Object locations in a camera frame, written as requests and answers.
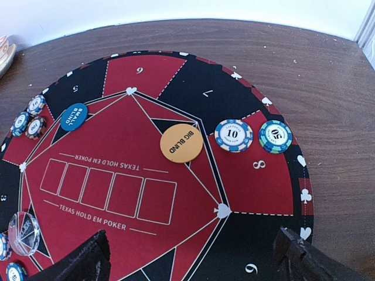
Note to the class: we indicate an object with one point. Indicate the blue ten chips sector eight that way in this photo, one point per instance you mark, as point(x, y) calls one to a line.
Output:
point(233, 135)

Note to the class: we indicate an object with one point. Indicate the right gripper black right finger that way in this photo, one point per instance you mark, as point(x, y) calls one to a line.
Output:
point(297, 259)

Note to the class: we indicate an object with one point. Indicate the brown hundred chips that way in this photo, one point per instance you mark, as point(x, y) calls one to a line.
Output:
point(36, 128)

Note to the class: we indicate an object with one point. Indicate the blue small blind button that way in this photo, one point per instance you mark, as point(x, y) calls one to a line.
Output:
point(74, 116)

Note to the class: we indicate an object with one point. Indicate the round wooden plate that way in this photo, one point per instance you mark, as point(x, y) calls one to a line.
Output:
point(6, 63)

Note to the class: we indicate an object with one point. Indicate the single blue ten chip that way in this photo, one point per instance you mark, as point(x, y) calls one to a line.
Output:
point(36, 105)

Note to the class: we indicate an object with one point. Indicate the single green fifty chip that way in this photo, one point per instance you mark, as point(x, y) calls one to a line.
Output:
point(275, 137)

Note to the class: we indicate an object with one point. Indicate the orange big blind button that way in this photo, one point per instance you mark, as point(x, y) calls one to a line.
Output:
point(181, 143)

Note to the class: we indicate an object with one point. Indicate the clear acrylic dealer button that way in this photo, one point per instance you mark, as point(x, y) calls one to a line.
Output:
point(24, 233)

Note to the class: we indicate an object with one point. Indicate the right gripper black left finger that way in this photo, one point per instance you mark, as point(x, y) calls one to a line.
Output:
point(89, 261)

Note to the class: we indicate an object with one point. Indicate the right aluminium frame post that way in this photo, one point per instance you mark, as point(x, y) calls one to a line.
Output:
point(365, 35)

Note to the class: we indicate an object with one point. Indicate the round red black poker mat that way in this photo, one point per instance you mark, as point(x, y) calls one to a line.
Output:
point(213, 218)

